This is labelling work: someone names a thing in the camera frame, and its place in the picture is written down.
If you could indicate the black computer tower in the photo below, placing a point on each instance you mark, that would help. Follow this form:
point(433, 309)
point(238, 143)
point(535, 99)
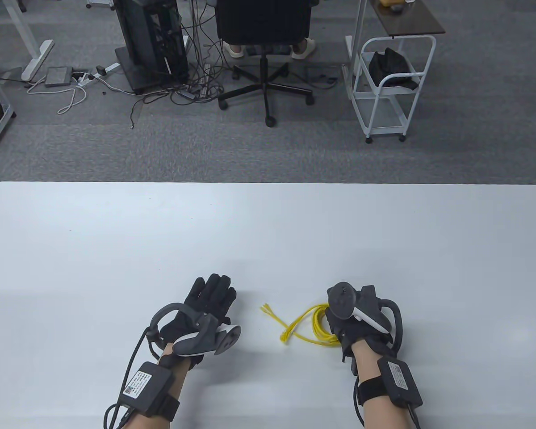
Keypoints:
point(136, 31)

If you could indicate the black bag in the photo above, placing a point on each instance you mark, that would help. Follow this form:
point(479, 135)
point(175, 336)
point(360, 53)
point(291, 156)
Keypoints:
point(388, 67)

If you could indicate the black sensor box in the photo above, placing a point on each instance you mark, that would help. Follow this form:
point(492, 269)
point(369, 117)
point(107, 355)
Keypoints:
point(399, 380)
point(147, 386)

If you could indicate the white desk leg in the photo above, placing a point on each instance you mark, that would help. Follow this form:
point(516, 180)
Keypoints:
point(31, 53)

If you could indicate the black office chair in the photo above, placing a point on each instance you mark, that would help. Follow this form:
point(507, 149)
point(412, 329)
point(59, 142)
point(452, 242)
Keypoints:
point(263, 18)

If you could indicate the grey white handheld controller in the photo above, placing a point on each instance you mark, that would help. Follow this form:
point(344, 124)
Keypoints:
point(205, 339)
point(341, 299)

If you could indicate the grey flat box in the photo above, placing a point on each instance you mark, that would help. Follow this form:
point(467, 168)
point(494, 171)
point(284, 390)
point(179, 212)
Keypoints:
point(58, 77)

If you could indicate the small yellow object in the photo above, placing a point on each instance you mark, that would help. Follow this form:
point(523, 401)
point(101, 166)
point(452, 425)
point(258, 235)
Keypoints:
point(391, 2)

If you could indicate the white power strip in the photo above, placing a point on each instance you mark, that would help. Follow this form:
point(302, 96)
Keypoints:
point(107, 69)

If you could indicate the person's left hand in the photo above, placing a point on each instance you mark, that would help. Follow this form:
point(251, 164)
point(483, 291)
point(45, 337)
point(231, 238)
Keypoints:
point(210, 295)

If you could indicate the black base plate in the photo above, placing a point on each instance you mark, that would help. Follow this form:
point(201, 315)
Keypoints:
point(136, 82)

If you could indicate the white rolling cart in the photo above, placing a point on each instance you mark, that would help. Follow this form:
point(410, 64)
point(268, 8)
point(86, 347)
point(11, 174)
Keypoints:
point(411, 20)
point(381, 111)

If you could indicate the person's right hand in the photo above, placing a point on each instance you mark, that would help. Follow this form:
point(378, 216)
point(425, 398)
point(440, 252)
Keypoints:
point(346, 333)

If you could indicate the person's right forearm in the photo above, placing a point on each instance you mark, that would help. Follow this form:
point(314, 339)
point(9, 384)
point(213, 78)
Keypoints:
point(366, 357)

